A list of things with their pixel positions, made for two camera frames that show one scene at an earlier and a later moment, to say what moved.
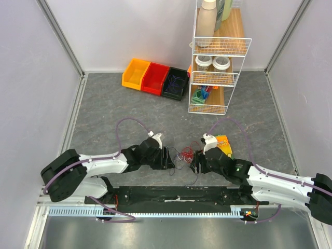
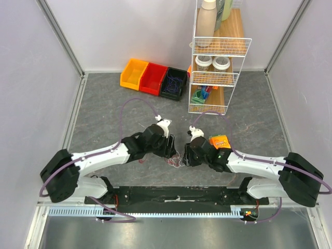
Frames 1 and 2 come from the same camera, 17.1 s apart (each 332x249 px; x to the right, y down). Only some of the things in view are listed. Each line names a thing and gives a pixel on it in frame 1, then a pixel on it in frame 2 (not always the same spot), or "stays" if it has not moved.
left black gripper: [164, 163] to [169, 150]
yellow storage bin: [132, 77] stays
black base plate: [182, 197] stays
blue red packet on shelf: [206, 91] stays
